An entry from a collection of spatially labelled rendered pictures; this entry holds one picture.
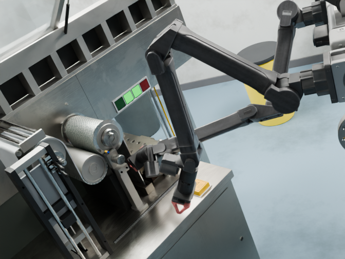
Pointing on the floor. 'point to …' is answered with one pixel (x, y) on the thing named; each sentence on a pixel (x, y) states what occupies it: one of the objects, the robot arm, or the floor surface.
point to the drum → (255, 55)
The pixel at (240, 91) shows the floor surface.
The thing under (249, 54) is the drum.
